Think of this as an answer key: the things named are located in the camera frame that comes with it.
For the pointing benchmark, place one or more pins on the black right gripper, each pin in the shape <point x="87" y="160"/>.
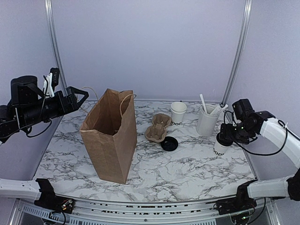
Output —
<point x="228" y="126"/>

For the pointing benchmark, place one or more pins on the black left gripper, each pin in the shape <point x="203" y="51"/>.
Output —
<point x="72" y="105"/>

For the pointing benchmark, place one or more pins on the black cup lid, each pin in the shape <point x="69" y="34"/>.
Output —
<point x="223" y="141"/>

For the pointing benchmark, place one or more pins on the white paper coffee cup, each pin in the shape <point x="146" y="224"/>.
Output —
<point x="220" y="148"/>

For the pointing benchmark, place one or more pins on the brown paper bag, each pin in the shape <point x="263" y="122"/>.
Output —
<point x="110" y="136"/>

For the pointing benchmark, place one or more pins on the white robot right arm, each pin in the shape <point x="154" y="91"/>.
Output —
<point x="250" y="126"/>

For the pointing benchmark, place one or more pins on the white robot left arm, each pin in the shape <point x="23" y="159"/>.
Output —
<point x="30" y="105"/>

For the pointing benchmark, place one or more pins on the white wrapped utensil packet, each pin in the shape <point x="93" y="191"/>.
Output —
<point x="218" y="109"/>

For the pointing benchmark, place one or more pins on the white wrapped straw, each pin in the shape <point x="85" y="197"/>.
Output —
<point x="203" y="103"/>

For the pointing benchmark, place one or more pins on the stack of white paper cups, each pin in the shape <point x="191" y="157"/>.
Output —
<point x="178" y="110"/>

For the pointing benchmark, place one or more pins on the stacked cardboard cup carriers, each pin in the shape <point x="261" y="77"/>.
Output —
<point x="157" y="131"/>

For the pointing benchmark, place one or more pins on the left aluminium frame post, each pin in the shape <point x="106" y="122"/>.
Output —
<point x="54" y="42"/>

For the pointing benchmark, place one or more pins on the aluminium frame post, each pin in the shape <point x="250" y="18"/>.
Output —
<point x="239" y="50"/>
<point x="54" y="42"/>

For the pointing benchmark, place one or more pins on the aluminium front rail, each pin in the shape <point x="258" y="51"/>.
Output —
<point x="96" y="212"/>

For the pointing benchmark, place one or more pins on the right aluminium frame post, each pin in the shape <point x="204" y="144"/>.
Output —
<point x="239" y="50"/>

